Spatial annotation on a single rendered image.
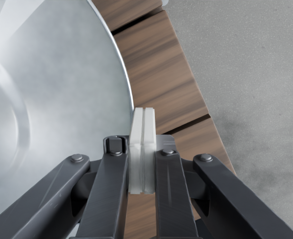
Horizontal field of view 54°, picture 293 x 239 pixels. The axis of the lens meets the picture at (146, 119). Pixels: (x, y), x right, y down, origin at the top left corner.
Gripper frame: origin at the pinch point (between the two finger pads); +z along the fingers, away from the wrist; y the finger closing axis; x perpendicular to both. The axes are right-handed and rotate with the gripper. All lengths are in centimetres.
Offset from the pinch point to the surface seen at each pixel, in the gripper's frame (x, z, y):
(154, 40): 6.1, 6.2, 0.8
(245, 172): -25, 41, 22
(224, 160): -4.2, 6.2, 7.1
